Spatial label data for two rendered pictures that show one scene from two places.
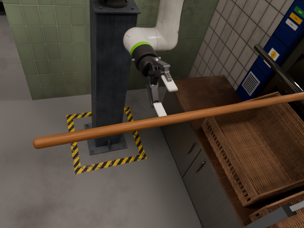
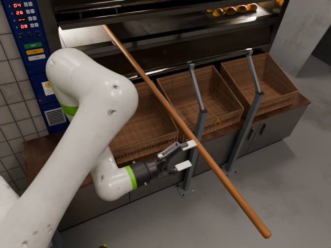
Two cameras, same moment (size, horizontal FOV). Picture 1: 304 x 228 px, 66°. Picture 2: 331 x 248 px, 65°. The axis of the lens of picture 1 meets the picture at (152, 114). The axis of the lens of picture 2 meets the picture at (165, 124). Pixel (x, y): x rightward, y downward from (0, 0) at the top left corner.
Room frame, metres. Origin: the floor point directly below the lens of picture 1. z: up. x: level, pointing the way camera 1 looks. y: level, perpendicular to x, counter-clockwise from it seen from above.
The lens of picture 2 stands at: (0.66, 0.65, 2.04)
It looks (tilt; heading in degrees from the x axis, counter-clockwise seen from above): 45 degrees down; 270
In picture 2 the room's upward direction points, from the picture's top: 6 degrees clockwise
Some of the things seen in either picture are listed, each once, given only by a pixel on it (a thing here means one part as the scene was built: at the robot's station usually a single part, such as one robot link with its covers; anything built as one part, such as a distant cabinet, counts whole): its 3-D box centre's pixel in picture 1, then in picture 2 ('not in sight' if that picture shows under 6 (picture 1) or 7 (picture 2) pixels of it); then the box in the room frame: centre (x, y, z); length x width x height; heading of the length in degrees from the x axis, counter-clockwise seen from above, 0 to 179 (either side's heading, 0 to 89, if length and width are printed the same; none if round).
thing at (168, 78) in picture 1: (167, 73); (182, 144); (0.59, -0.01, 1.28); 0.05 x 0.01 x 0.03; 32
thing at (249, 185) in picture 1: (262, 143); (130, 120); (0.91, -0.68, 0.72); 0.56 x 0.49 x 0.28; 30
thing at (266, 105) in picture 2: not in sight; (257, 83); (-0.12, -1.30, 0.72); 0.56 x 0.49 x 0.28; 30
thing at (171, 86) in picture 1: (169, 83); (187, 145); (0.56, -0.03, 1.27); 0.07 x 0.03 x 0.01; 32
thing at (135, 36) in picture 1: (139, 43); (113, 182); (0.83, 0.13, 1.20); 0.14 x 0.13 x 0.11; 32
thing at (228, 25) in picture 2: not in sight; (186, 32); (0.57, -1.23, 1.16); 1.80 x 0.06 x 0.04; 31
